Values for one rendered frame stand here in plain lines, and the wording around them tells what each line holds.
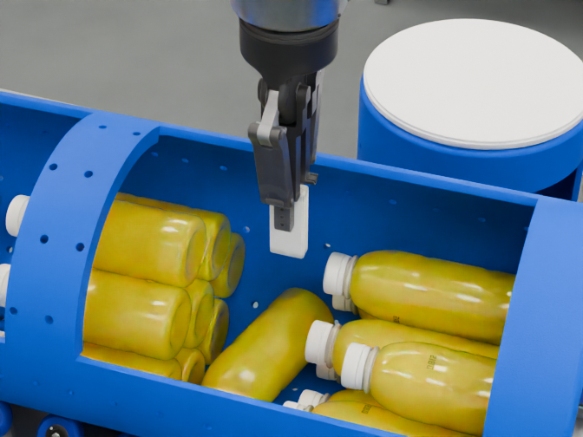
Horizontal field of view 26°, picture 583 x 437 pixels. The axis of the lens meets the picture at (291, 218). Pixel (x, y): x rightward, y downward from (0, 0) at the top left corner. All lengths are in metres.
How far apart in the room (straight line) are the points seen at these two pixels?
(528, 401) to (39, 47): 2.82
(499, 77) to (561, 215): 0.54
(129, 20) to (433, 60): 2.23
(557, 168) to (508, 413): 0.59
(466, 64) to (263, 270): 0.44
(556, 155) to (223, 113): 1.91
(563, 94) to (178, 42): 2.19
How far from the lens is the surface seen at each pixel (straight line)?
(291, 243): 1.07
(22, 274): 1.07
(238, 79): 3.44
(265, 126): 0.94
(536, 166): 1.48
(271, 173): 0.98
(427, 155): 1.46
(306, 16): 0.91
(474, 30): 1.65
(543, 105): 1.52
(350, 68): 3.49
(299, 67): 0.93
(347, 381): 1.07
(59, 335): 1.07
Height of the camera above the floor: 1.87
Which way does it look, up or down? 39 degrees down
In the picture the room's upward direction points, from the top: straight up
